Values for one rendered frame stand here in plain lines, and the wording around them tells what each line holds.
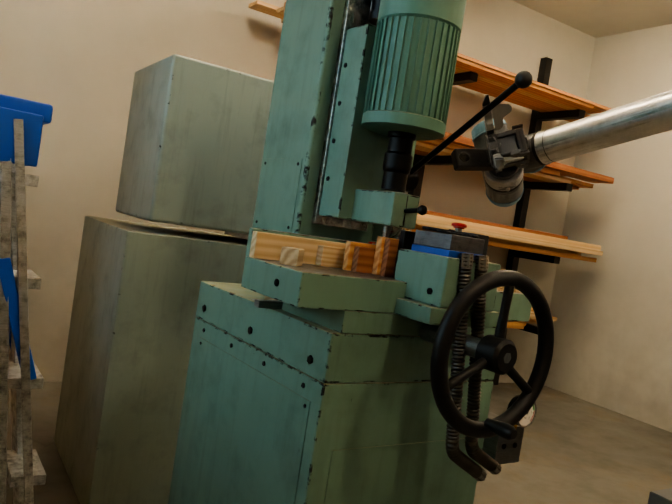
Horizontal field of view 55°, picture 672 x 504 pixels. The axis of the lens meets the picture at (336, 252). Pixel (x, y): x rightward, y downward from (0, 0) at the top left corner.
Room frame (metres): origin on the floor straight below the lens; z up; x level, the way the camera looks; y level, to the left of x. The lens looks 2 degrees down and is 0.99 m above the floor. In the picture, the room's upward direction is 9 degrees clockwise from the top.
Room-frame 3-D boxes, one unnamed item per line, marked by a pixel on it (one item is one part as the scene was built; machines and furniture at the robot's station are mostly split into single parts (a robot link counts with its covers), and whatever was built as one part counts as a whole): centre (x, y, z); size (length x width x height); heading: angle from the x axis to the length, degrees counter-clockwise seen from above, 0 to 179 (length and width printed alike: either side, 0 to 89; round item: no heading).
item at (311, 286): (1.29, -0.16, 0.87); 0.61 x 0.30 x 0.06; 125
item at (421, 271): (1.22, -0.21, 0.91); 0.15 x 0.14 x 0.09; 125
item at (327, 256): (1.44, -0.20, 0.92); 0.55 x 0.02 x 0.04; 125
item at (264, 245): (1.39, -0.09, 0.92); 0.60 x 0.02 x 0.05; 125
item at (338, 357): (1.47, -0.03, 0.76); 0.57 x 0.45 x 0.09; 35
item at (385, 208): (1.39, -0.09, 1.03); 0.14 x 0.07 x 0.09; 35
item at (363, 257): (1.34, -0.14, 0.92); 0.25 x 0.02 x 0.05; 125
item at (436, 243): (1.22, -0.22, 0.99); 0.13 x 0.11 x 0.06; 125
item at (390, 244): (1.31, -0.16, 0.94); 0.16 x 0.01 x 0.07; 125
